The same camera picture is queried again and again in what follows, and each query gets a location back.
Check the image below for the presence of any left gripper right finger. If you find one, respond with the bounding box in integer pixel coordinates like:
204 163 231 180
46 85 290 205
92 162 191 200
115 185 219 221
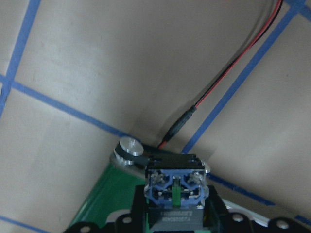
203 185 250 233

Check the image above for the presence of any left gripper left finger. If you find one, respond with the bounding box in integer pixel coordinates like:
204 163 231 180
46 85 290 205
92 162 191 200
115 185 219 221
114 185 147 233

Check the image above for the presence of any green push button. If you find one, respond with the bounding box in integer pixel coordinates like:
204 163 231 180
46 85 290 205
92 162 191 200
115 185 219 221
144 154 209 233

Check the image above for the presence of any green conveyor belt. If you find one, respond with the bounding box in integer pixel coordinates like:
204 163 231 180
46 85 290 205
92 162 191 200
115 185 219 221
70 135 268 233

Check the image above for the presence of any red black wire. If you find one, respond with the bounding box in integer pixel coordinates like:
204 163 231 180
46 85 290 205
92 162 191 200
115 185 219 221
156 0 284 150

